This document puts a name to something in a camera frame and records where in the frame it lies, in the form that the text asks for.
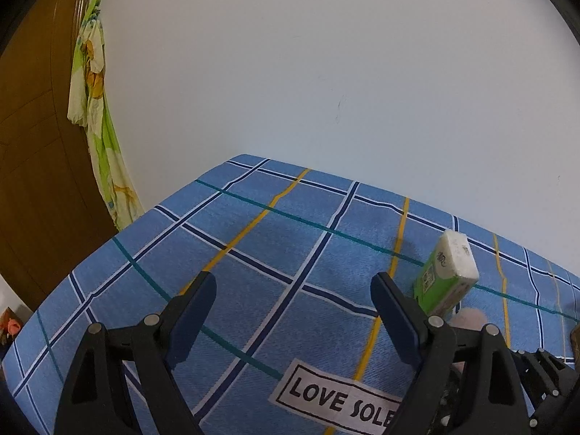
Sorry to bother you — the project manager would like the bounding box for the green white tissue pack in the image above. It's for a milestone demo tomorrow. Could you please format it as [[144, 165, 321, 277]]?
[[411, 229, 480, 319]]

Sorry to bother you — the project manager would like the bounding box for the blue plaid bed sheet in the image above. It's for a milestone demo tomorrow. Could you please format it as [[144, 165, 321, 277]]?
[[0, 154, 580, 435]]

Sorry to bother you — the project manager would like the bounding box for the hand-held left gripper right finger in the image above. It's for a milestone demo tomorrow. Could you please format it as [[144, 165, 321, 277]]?
[[370, 272, 533, 435]]

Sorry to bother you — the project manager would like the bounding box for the orange floral object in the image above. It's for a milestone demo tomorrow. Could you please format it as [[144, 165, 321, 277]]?
[[0, 307, 24, 349]]

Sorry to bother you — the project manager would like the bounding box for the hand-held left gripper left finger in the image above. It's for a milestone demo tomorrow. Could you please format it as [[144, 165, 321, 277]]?
[[53, 271, 218, 435]]

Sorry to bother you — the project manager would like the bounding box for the green floral hanging cloth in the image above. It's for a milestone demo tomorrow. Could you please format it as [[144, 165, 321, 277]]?
[[67, 0, 146, 232]]

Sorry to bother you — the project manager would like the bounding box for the brown wooden door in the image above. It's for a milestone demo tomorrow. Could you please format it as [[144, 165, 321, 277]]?
[[0, 0, 119, 313]]

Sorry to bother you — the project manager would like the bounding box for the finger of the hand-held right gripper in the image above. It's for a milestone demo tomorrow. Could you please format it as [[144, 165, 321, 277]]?
[[513, 347, 574, 400]]

